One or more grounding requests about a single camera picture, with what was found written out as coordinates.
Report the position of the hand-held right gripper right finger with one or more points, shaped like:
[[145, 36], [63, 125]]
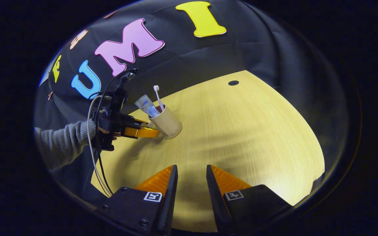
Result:
[[258, 206]]

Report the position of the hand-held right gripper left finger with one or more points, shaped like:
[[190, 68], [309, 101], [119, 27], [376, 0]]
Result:
[[133, 209]]

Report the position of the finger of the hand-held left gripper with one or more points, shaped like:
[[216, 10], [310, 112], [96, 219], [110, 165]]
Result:
[[139, 132], [135, 123]]

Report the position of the white toothpaste tube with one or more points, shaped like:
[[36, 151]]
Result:
[[147, 105]]

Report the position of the white toothbrush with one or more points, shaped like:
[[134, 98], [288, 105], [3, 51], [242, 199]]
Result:
[[158, 96]]

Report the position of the wooden desktop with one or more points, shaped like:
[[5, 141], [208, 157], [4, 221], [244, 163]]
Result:
[[241, 137]]

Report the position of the black desk grommet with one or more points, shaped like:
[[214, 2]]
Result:
[[233, 83]]

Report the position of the black backdrop cloth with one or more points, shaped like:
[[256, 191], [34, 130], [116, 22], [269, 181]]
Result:
[[241, 49]]

